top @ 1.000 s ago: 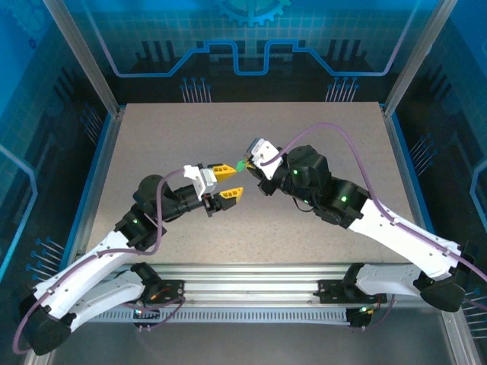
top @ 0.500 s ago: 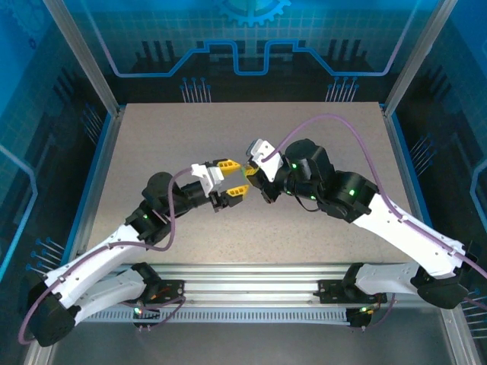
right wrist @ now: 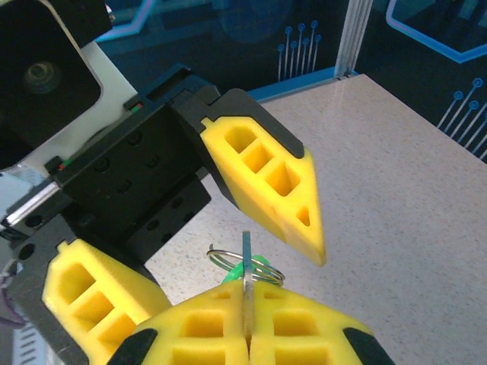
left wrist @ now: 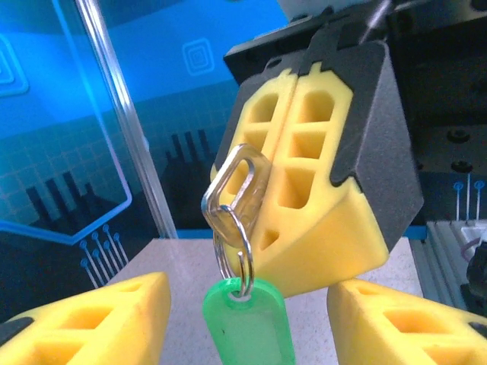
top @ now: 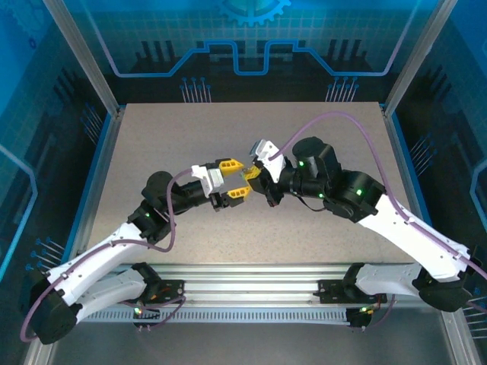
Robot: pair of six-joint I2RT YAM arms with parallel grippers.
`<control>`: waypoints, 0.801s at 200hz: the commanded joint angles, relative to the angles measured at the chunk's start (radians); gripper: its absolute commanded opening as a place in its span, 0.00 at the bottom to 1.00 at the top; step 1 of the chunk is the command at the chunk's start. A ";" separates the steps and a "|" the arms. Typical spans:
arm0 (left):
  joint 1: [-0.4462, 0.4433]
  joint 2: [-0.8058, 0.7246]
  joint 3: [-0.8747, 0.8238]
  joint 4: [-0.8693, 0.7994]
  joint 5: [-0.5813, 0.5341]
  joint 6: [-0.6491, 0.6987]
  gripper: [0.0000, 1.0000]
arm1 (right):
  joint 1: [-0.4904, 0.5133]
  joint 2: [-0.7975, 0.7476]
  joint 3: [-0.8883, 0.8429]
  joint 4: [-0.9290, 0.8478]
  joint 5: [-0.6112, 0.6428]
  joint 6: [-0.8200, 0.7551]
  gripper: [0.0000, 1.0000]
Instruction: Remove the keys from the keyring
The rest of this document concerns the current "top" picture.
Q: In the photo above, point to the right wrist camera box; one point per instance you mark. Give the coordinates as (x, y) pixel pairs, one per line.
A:
(266, 152)

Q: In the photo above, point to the aluminium enclosure post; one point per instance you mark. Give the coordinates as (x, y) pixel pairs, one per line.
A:
(83, 57)
(418, 57)

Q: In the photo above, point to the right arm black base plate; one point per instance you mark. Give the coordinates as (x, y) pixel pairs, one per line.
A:
(331, 291)

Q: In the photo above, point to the black controller bracket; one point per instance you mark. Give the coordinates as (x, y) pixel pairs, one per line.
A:
(359, 323)
(146, 326)

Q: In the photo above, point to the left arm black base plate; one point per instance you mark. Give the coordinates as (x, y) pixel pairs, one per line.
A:
(173, 291)

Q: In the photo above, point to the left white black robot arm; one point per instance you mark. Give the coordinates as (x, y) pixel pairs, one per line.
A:
(99, 254)

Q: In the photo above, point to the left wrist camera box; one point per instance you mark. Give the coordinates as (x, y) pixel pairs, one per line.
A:
(211, 180)

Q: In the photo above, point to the aluminium table side rail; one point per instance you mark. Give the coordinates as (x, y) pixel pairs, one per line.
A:
(400, 152)
(102, 159)

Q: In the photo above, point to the grey metal lower shelf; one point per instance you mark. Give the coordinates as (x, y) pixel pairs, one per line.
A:
(247, 342)

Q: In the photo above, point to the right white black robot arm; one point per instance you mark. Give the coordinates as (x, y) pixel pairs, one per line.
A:
(418, 243)

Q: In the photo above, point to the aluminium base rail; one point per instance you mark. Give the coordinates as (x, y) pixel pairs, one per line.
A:
(247, 281)

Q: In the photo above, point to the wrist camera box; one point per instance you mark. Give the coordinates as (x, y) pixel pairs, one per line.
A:
(266, 152)
(211, 180)

